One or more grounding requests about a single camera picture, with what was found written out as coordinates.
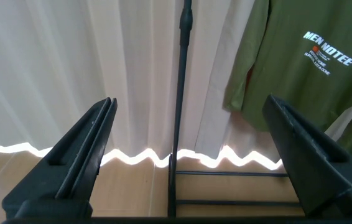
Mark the black clothes rack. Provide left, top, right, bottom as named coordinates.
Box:
left=167, top=0, right=303, bottom=218

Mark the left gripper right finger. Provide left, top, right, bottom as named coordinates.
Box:
left=262, top=94, right=352, bottom=218

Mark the green long-sleeved shirt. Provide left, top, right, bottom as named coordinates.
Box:
left=222, top=0, right=352, bottom=163

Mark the beige curtain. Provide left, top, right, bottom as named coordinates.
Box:
left=0, top=0, right=352, bottom=171

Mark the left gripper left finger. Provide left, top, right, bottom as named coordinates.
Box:
left=1, top=97, right=118, bottom=218

